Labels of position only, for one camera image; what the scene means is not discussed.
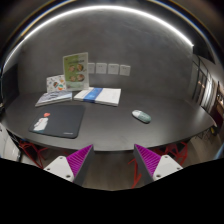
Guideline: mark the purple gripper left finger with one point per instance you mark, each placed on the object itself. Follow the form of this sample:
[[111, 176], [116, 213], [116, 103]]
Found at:
[[72, 168]]

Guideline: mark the white wall socket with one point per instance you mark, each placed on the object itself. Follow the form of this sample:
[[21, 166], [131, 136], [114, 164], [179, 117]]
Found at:
[[101, 68], [91, 68], [125, 70], [113, 69]]

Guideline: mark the green menu stand sign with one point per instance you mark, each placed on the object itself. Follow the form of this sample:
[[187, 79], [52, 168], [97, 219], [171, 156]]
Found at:
[[75, 69]]

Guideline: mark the white book with blue band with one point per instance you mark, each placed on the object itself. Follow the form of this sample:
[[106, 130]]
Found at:
[[105, 96]]

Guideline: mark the red chair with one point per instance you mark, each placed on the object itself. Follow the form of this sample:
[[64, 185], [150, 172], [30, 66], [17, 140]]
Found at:
[[178, 154], [33, 151]]

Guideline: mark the white LED ceiling strip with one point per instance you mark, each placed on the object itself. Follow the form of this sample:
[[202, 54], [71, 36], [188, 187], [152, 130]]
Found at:
[[99, 8]]

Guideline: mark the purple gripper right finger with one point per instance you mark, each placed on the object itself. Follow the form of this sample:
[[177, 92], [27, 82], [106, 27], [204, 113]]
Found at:
[[153, 166]]

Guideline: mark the red chair right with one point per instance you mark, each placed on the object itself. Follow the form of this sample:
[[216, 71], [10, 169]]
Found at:
[[178, 154]]

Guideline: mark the red chair left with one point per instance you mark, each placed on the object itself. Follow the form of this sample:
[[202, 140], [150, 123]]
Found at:
[[33, 151]]

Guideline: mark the black framed glass partition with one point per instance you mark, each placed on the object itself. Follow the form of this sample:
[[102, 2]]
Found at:
[[207, 84]]

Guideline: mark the grey patterned book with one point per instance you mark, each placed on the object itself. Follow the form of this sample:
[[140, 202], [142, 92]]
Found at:
[[54, 97]]

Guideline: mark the small colourful card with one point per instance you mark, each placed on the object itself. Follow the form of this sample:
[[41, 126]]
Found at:
[[55, 83]]

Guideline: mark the black mouse pad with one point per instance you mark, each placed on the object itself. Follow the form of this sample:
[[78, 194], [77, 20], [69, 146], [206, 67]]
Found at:
[[62, 121]]

